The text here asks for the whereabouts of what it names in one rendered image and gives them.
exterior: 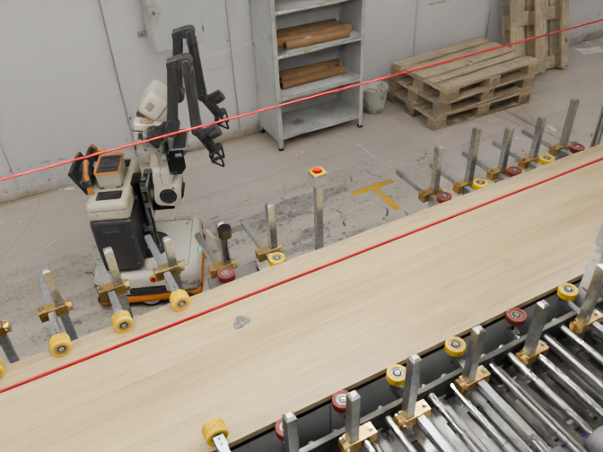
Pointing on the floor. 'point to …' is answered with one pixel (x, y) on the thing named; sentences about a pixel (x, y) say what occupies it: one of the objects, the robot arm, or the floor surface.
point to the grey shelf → (295, 118)
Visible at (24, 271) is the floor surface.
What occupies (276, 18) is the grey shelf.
